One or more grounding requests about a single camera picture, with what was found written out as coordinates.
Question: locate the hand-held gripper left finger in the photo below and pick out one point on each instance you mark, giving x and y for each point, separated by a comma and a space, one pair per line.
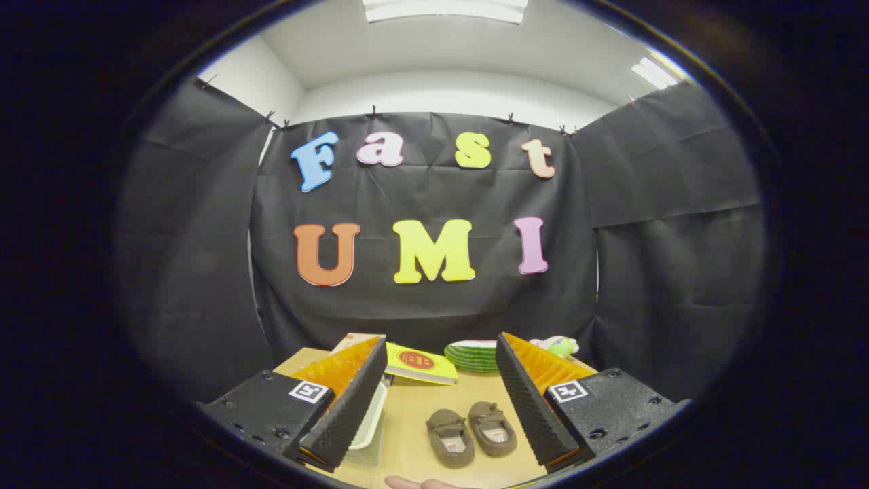
346, 414

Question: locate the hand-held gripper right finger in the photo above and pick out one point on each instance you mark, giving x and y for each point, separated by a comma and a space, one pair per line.
536, 414

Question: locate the cream fabric storage box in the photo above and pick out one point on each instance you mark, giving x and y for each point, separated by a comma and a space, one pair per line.
370, 424

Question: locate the brown felt shoe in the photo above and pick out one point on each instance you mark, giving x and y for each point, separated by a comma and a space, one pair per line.
492, 428
449, 438

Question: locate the pink and green plush toy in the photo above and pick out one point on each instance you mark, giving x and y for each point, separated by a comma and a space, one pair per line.
560, 346

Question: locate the beige book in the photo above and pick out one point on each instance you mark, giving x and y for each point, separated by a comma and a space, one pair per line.
353, 341

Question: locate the green striped watermelon plush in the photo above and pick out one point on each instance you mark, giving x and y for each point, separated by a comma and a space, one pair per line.
472, 356

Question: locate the yellow book with red circle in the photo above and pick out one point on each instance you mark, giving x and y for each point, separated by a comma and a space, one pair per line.
421, 363

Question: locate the black backdrop cloth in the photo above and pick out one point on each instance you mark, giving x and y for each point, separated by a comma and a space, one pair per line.
434, 305

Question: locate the ceiling light panel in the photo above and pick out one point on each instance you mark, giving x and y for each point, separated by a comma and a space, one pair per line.
653, 73
445, 8

